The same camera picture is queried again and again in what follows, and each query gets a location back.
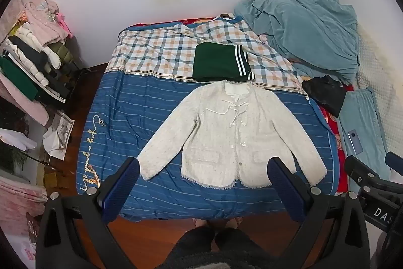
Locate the pink fluffy coat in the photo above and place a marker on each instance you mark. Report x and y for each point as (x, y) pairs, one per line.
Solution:
(20, 102)

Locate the red printed bed sheet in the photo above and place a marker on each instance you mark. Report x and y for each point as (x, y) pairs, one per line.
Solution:
(333, 130)

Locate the pink knit sweater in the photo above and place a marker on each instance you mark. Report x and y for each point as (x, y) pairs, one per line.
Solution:
(44, 21)

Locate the person's right foot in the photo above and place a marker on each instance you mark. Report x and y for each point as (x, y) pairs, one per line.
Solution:
(234, 221)

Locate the teal pillow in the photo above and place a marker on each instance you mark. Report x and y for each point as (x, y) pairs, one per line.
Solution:
(362, 124)

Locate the teal blanket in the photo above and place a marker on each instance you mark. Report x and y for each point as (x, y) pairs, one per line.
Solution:
(302, 23)

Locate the person's left foot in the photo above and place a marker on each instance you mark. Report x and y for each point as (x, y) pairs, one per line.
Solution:
(201, 221)

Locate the green hanging garment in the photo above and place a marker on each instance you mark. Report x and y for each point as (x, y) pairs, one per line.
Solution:
(17, 76)

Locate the printed white cloth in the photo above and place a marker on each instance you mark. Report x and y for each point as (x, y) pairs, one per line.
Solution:
(59, 133)

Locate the white puffer jacket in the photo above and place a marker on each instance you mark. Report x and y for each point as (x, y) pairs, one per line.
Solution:
(31, 43)

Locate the blue smartphone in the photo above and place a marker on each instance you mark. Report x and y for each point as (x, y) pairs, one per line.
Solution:
(354, 141)

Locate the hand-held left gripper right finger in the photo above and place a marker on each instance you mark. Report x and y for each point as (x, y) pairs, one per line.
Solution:
(285, 187)

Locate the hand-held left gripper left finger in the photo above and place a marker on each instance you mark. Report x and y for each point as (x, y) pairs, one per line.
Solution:
(123, 185)

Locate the pink floral fabric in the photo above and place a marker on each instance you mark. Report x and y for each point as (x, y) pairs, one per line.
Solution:
(19, 209)

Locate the blue striped plaid quilt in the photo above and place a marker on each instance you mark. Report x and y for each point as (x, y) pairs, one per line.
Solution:
(141, 105)

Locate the person's foot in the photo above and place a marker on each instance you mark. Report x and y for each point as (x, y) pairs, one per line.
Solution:
(201, 221)
(234, 221)

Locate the white textured bedspread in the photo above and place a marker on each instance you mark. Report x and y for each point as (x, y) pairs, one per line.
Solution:
(374, 67)

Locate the person's dark trouser legs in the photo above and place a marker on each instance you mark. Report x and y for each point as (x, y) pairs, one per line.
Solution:
(217, 248)

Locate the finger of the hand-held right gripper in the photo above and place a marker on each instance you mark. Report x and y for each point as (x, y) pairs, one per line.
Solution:
(395, 162)
(359, 169)

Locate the green folded garment white stripes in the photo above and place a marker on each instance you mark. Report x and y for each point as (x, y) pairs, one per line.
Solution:
(220, 62)

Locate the black cloth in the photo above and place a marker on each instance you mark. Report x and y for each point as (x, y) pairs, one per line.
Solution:
(324, 92)

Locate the white tweed jacket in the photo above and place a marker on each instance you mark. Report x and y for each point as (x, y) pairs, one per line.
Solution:
(226, 133)

